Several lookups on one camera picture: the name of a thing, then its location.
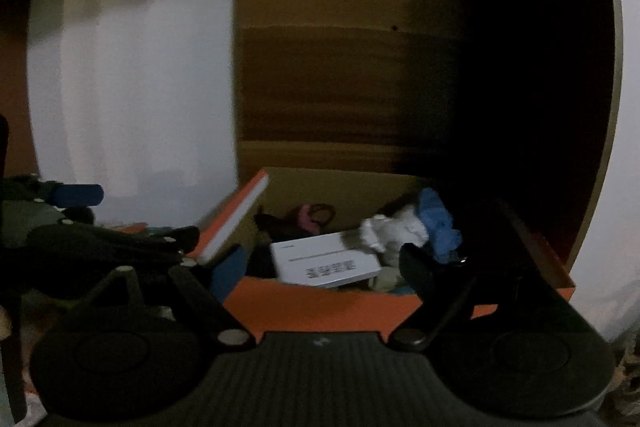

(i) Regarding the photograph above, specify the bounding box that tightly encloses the white cloth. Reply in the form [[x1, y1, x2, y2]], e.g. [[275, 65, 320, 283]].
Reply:
[[359, 205, 431, 268]]

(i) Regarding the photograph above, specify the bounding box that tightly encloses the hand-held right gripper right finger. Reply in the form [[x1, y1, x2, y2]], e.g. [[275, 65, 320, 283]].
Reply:
[[388, 244, 502, 353]]

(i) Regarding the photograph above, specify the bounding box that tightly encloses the wooden cabinet panel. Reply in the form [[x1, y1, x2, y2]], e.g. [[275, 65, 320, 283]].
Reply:
[[234, 0, 623, 268]]

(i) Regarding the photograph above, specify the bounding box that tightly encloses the orange cardboard box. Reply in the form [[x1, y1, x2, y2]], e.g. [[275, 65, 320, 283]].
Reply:
[[197, 167, 577, 344]]

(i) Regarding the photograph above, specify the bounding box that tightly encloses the blue cloth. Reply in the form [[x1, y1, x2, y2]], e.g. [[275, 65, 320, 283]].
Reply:
[[418, 188, 464, 265]]

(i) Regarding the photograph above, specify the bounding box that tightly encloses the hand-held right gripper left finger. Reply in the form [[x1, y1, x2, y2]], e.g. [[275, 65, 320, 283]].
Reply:
[[96, 245, 257, 351]]

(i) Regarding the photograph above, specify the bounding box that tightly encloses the patterned cloth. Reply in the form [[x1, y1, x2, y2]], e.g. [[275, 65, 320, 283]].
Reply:
[[604, 332, 640, 427]]

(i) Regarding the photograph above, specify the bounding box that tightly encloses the pink looped object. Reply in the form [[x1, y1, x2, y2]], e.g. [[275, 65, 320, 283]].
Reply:
[[297, 203, 337, 236]]

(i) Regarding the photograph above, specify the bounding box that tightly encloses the pale green object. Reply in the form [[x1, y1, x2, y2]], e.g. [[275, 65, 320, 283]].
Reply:
[[371, 268, 407, 294]]

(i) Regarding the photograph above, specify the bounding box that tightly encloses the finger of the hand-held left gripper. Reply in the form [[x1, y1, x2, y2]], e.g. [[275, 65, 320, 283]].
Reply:
[[24, 225, 202, 269], [0, 177, 105, 210]]

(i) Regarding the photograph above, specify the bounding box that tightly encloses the white box with label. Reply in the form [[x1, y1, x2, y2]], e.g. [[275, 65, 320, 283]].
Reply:
[[270, 231, 382, 290]]

